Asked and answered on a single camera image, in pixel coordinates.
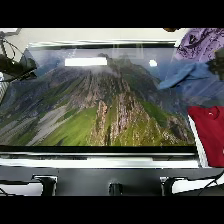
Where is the blue shirt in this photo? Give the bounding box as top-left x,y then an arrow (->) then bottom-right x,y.
158,60 -> 224,102

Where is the red garment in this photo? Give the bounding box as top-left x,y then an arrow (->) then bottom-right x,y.
186,105 -> 224,168

